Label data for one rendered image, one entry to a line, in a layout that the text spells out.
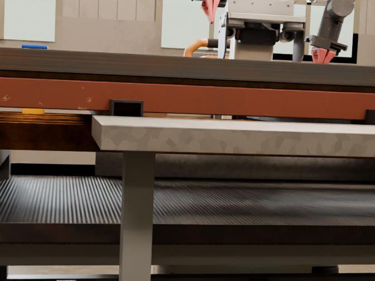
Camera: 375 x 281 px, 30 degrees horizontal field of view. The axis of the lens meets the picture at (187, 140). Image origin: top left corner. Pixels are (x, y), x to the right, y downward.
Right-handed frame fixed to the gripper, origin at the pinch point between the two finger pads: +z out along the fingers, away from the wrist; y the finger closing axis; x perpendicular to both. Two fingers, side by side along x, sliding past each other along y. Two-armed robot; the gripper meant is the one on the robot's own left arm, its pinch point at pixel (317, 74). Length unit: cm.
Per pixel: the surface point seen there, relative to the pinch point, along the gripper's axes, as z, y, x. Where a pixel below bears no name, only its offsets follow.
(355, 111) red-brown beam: 12, -13, -62
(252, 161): 27.1, -5.8, 16.4
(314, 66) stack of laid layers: 7, -22, -62
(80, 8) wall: -42, -69, 349
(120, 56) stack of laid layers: 15, -55, -63
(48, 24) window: -24, -88, 347
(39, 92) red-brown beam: 24, -65, -63
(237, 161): 28.3, -10.1, 16.4
